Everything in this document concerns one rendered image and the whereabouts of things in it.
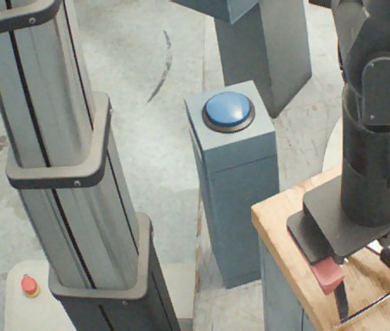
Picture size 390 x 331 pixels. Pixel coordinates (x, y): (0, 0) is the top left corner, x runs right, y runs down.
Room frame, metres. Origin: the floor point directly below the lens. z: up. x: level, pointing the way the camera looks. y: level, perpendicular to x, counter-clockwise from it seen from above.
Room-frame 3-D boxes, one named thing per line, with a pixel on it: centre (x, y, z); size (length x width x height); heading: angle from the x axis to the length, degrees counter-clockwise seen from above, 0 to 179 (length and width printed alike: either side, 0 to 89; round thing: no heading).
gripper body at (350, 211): (0.37, -0.13, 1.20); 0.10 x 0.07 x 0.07; 107
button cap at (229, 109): (0.60, -0.04, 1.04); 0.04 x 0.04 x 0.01
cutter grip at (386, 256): (0.36, -0.15, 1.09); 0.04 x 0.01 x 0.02; 31
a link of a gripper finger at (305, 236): (0.36, -0.10, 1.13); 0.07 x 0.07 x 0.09; 17
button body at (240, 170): (0.60, -0.04, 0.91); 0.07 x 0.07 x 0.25; 7
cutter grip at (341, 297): (0.34, -0.10, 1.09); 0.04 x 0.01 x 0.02; 1
